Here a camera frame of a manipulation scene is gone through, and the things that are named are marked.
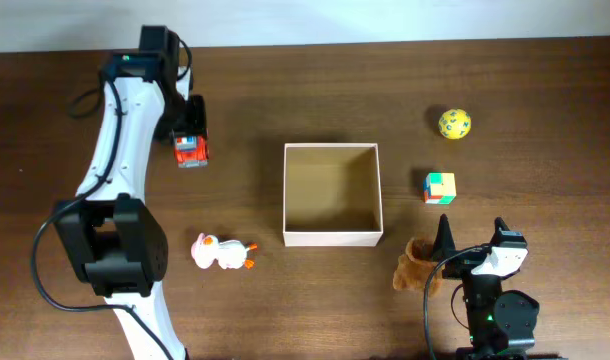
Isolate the red grey toy truck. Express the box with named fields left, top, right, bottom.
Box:
left=174, top=135, right=209, bottom=168

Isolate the colourful puzzle cube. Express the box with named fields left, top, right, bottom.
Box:
left=423, top=172, right=457, bottom=205

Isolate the yellow ball with blue letters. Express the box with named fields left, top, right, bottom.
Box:
left=438, top=109, right=472, bottom=140

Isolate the pink white toy duck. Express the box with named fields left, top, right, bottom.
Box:
left=190, top=233, right=258, bottom=270

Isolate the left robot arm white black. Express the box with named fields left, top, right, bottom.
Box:
left=46, top=25, right=208, bottom=359

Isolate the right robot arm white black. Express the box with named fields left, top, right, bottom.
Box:
left=423, top=214, right=540, bottom=360

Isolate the brown teddy bear plush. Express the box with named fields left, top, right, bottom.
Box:
left=392, top=238, right=437, bottom=293

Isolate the white open cardboard box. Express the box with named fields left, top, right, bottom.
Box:
left=282, top=143, right=384, bottom=247

